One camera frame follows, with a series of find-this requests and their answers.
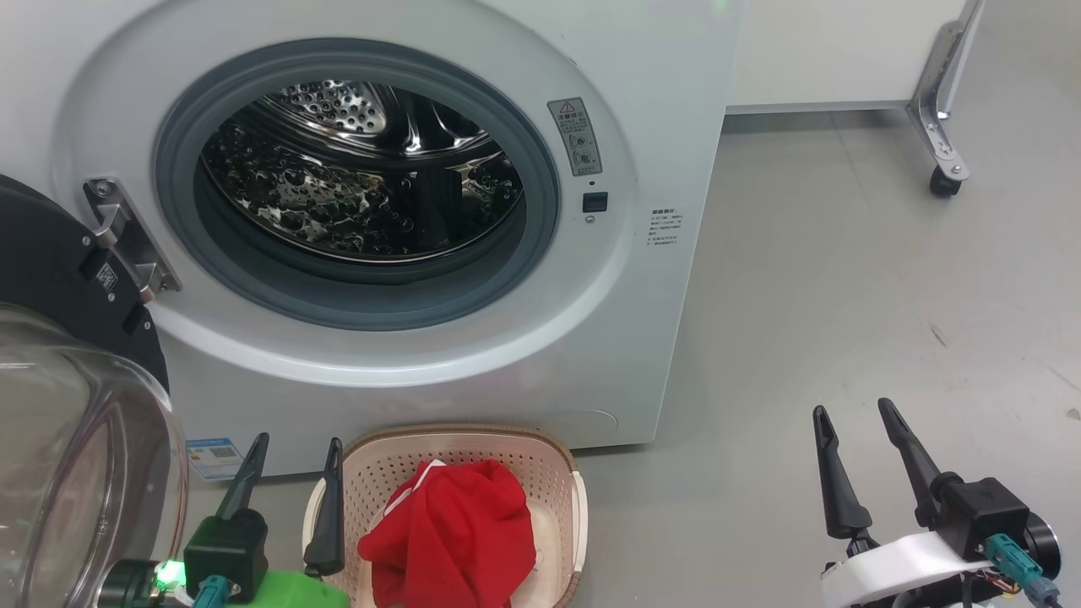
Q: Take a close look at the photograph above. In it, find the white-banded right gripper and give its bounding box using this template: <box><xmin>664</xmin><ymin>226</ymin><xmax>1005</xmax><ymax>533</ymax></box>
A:
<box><xmin>812</xmin><ymin>398</ymin><xmax>997</xmax><ymax>608</ymax></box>

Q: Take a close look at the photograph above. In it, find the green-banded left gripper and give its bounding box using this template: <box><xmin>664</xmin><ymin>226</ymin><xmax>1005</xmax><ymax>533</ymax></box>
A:
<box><xmin>101</xmin><ymin>433</ymin><xmax>352</xmax><ymax>608</ymax></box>

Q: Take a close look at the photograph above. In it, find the red and white garment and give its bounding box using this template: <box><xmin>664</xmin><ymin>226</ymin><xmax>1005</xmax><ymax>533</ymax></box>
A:
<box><xmin>357</xmin><ymin>459</ymin><xmax>539</xmax><ymax>608</ymax></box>

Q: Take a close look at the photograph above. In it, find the black round glass washer door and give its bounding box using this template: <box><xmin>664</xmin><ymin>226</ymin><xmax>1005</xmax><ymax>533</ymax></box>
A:
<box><xmin>0</xmin><ymin>173</ymin><xmax>189</xmax><ymax>608</ymax></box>

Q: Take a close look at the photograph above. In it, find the beige perforated laundry basket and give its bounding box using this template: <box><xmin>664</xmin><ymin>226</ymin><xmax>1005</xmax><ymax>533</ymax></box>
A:
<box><xmin>302</xmin><ymin>424</ymin><xmax>589</xmax><ymax>608</ymax></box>

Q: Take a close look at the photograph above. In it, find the white front-load washing machine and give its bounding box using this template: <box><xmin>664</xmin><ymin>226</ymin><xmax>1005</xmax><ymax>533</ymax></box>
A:
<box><xmin>0</xmin><ymin>0</ymin><xmax>748</xmax><ymax>480</ymax></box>

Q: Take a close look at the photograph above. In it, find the metal washer door hinge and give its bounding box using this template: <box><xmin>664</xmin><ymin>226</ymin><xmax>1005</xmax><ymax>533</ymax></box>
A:
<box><xmin>83</xmin><ymin>177</ymin><xmax>182</xmax><ymax>305</ymax></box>

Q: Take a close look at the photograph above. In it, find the grey rubber door gasket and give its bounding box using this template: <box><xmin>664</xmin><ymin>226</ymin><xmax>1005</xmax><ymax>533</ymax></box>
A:
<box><xmin>155</xmin><ymin>38</ymin><xmax>560</xmax><ymax>332</ymax></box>

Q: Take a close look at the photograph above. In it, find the blue energy label sticker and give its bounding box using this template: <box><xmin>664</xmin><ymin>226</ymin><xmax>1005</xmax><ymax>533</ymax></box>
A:
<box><xmin>186</xmin><ymin>437</ymin><xmax>247</xmax><ymax>483</ymax></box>

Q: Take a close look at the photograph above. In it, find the steel perforated washer drum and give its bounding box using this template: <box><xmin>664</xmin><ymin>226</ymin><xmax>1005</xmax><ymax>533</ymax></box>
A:
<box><xmin>201</xmin><ymin>80</ymin><xmax>526</xmax><ymax>263</ymax></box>

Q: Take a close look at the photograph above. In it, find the grey metal leg with caster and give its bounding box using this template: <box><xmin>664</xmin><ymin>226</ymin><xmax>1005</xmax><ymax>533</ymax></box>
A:
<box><xmin>908</xmin><ymin>0</ymin><xmax>986</xmax><ymax>199</ymax></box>

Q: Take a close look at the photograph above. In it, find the grey warning label sticker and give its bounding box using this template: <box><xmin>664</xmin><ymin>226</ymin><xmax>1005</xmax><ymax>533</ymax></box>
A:
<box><xmin>547</xmin><ymin>97</ymin><xmax>604</xmax><ymax>177</ymax></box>

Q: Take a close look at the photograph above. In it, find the black left arm cable teal plug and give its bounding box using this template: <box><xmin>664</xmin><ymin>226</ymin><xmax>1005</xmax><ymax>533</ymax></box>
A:
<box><xmin>193</xmin><ymin>576</ymin><xmax>236</xmax><ymax>608</ymax></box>

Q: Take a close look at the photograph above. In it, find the black arm cable teal plug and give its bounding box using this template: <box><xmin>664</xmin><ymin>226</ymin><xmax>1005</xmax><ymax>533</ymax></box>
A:
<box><xmin>984</xmin><ymin>534</ymin><xmax>1062</xmax><ymax>608</ymax></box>
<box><xmin>193</xmin><ymin>576</ymin><xmax>236</xmax><ymax>608</ymax></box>

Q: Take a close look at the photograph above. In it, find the black right arm cable teal plug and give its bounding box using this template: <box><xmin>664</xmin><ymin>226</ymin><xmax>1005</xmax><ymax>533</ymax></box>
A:
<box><xmin>984</xmin><ymin>534</ymin><xmax>1062</xmax><ymax>608</ymax></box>

